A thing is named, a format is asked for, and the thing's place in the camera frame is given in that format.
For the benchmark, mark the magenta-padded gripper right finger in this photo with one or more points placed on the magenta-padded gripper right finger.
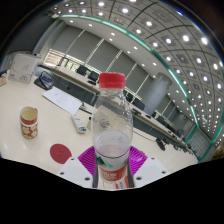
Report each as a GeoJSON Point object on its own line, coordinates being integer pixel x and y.
{"type": "Point", "coordinates": [148, 171]}

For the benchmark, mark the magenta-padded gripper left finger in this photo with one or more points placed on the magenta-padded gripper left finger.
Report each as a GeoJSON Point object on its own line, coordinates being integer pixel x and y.
{"type": "Point", "coordinates": [75, 171]}

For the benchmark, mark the clear red-capped water bottle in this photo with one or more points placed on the clear red-capped water bottle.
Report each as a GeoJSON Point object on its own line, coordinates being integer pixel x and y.
{"type": "Point", "coordinates": [112, 133]}

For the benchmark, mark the flat round red coaster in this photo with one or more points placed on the flat round red coaster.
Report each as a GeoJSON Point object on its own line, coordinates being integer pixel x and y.
{"type": "Point", "coordinates": [60, 153]}

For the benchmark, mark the red floral mug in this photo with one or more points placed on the red floral mug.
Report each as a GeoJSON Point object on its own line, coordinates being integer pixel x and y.
{"type": "Point", "coordinates": [29, 125]}

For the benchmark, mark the white paper sheets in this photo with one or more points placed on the white paper sheets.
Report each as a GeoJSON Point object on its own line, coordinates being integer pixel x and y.
{"type": "Point", "coordinates": [61, 99]}

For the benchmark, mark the curved conference desk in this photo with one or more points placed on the curved conference desk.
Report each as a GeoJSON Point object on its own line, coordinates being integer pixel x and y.
{"type": "Point", "coordinates": [75, 81]}

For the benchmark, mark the row of black office chairs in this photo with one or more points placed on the row of black office chairs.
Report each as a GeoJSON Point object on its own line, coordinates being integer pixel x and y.
{"type": "Point", "coordinates": [81, 70]}

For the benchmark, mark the white cardboard box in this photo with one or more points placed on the white cardboard box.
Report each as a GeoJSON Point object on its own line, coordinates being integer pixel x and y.
{"type": "Point", "coordinates": [23, 68]}

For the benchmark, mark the ceiling lights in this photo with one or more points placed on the ceiling lights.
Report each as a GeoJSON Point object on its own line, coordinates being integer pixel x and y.
{"type": "Point", "coordinates": [185, 38]}

